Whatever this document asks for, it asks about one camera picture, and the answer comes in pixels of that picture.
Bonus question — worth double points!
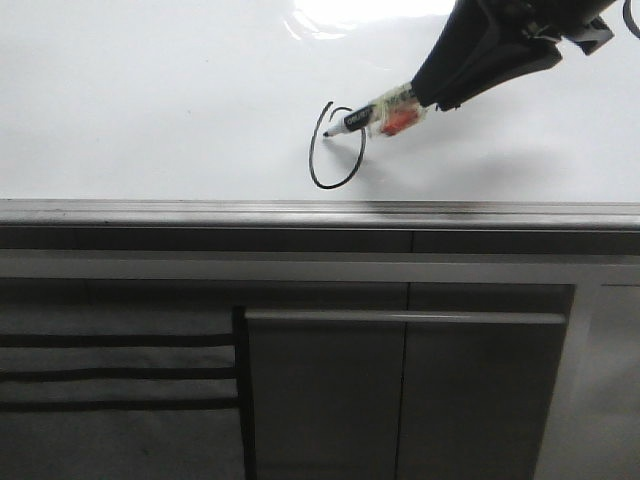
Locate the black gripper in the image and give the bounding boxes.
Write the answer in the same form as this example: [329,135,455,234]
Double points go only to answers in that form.
[411,0,614,111]

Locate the white black-tipped whiteboard marker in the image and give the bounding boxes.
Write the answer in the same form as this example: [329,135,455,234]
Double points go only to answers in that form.
[323,83,428,138]

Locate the grey cabinet under whiteboard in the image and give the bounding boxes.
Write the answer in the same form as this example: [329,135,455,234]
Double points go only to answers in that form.
[1,226,639,479]

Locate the black cable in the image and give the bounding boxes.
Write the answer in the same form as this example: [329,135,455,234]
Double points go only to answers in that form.
[622,0,640,37]

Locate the white whiteboard with aluminium frame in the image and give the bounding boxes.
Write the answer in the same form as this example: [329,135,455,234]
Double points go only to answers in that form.
[1,1,639,229]

